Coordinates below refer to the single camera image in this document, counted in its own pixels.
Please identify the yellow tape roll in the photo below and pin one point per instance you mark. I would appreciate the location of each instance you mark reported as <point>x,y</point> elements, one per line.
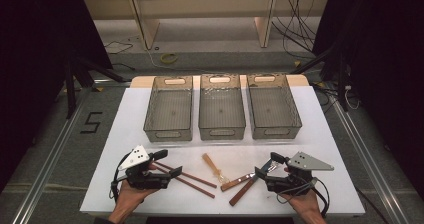
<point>163,60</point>

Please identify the grey translucent plastic bin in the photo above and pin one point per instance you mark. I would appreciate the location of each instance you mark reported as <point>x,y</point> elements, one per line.
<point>273,110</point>
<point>221,112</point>
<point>170,112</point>

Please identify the black metal stand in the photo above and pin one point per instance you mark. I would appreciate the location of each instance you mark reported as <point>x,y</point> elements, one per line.
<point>70,90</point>
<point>342,84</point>

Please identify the black curtain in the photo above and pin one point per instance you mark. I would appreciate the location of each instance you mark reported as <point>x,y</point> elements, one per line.
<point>33,50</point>
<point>383,50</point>

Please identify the person's left hand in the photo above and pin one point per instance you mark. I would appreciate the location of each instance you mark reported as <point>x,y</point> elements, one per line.
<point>128,197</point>

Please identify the white table cover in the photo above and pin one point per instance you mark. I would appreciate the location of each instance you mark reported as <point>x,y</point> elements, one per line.
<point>200,205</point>

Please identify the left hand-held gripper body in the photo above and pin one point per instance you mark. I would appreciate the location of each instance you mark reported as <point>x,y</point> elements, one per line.
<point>135,158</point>

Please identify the light wooden desk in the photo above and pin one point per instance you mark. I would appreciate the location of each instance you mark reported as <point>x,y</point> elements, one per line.
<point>148,27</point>

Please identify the person's right hand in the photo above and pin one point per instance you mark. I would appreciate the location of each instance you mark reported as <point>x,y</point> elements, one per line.
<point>308,204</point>

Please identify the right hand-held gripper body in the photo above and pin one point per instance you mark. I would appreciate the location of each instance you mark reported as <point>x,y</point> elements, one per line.
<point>306,162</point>

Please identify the aluminium floor rail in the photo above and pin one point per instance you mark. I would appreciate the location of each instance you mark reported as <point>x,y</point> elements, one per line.
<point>53,157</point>
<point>370,164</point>

